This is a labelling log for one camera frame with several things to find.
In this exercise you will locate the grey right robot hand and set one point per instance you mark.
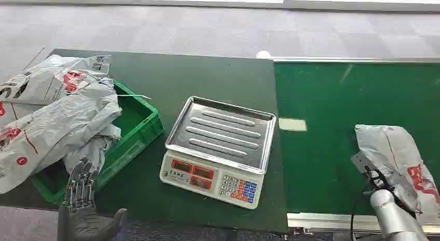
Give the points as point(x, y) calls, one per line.
point(407, 198)

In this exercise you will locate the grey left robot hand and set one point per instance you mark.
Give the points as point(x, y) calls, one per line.
point(84, 222)

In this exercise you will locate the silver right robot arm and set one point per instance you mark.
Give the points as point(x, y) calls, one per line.
point(395, 219)

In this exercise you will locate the small crumpled grey parcel bag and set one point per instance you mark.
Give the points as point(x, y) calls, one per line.
point(91, 150)

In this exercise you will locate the green conveyor belt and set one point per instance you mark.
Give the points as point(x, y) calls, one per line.
point(326, 157)

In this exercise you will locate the large grey parcel bag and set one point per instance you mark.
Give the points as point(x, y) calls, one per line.
point(58, 129)

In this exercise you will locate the green plastic crate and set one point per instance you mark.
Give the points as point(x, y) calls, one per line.
point(135, 129)

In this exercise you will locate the white electronic scale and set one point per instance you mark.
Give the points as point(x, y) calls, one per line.
point(209, 179)

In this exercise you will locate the white plastic strip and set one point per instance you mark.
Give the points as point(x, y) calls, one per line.
point(135, 96)

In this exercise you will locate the white label sticker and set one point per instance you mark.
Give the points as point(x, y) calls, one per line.
point(292, 124)

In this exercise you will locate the grey parcel bag, red logo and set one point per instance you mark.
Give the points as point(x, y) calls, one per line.
point(65, 78)

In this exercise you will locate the grey parcel bag, black print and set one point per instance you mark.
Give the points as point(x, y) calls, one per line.
point(12, 95)

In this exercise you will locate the steel scale tray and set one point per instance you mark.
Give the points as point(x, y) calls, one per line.
point(221, 133)

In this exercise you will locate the white round knob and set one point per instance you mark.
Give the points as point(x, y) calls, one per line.
point(263, 54)

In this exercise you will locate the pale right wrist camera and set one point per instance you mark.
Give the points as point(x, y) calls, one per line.
point(362, 162)

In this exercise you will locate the aluminium conveyor frame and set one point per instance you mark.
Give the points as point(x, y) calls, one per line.
point(326, 221)

